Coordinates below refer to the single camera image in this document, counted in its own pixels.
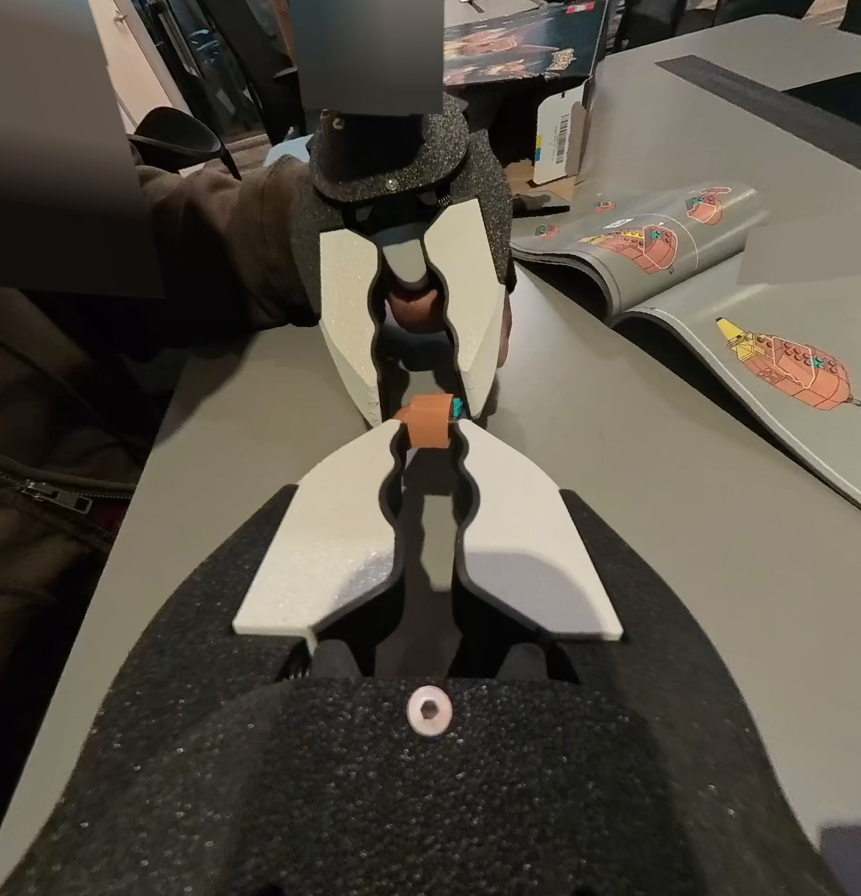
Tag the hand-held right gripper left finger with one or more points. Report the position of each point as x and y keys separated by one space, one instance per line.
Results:
x=318 y=546

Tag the person's brown jacket torso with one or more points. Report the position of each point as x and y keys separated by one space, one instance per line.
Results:
x=38 y=434

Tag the person's left hand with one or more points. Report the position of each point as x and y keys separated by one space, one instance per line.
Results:
x=413 y=311

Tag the toy set cardboard box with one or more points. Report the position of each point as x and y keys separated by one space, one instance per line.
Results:
x=514 y=42

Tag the person's left forearm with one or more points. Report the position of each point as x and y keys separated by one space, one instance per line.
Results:
x=227 y=245

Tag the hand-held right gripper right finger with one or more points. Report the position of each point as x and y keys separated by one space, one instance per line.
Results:
x=535 y=553

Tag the grey instruction booklet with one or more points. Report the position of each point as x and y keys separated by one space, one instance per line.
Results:
x=752 y=420

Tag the brown curved toy brick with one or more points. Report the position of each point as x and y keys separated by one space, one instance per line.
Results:
x=429 y=423

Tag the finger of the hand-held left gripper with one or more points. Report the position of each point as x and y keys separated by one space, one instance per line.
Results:
x=476 y=294
x=346 y=308

